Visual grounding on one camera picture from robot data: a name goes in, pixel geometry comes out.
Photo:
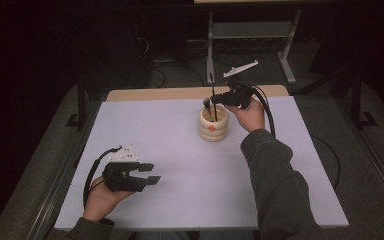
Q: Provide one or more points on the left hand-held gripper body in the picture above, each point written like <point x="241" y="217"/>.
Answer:
<point x="120" y="175"/>

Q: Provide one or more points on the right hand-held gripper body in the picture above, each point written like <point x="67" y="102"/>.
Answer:
<point x="243" y="95"/>

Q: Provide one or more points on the black fluffy makeup brush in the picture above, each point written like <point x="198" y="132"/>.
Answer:
<point x="207" y="103"/>

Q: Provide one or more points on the cream ribbed brush holder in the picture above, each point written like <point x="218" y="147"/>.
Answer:
<point x="213" y="128"/>

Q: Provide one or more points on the person's right hand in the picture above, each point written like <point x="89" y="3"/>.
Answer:
<point x="253" y="118"/>

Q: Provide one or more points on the person's left hand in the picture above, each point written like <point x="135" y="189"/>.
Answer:
<point x="98" y="201"/>

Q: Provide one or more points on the white table board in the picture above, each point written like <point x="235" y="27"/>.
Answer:
<point x="186" y="166"/>

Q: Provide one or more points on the grey metal stand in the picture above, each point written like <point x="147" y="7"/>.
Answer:
<point x="253" y="30"/>

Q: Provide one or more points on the black stand leg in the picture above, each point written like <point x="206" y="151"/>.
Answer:
<point x="81" y="106"/>
<point x="357" y="106"/>

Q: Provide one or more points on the metal floor rail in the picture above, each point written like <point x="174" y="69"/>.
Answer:
<point x="60" y="173"/>
<point x="373" y="160"/>

